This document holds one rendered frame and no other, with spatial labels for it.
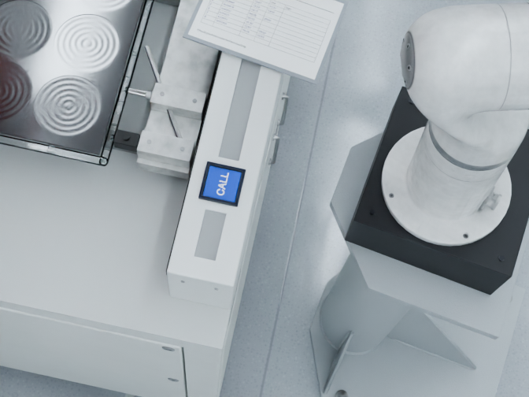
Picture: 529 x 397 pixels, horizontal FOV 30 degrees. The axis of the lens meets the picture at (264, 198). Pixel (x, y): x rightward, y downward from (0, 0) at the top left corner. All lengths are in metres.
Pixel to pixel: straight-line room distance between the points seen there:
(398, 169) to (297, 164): 1.00
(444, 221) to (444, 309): 0.15
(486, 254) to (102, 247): 0.57
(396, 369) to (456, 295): 0.81
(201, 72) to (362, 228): 0.35
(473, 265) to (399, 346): 0.91
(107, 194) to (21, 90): 0.20
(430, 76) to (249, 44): 0.44
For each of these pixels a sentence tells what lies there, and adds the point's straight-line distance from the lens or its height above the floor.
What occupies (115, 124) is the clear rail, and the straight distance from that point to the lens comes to 1.49.
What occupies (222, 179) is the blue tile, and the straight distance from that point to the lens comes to 1.38.
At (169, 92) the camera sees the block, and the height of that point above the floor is 0.91.
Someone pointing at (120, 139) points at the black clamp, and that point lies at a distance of 1.47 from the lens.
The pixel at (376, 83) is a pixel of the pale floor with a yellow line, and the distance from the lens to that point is 2.56.
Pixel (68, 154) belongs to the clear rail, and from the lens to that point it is 1.48.
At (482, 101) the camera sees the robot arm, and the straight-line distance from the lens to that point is 1.11.
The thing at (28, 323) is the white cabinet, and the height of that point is 0.69.
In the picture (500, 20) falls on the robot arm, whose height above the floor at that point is 1.34.
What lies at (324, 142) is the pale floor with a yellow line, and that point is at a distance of 2.47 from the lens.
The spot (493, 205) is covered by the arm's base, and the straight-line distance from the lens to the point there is 1.44.
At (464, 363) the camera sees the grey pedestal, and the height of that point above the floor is 0.04.
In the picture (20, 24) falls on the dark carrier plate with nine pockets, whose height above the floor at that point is 0.90.
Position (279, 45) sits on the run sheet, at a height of 0.97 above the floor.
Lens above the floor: 2.26
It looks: 70 degrees down
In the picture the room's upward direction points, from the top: 10 degrees clockwise
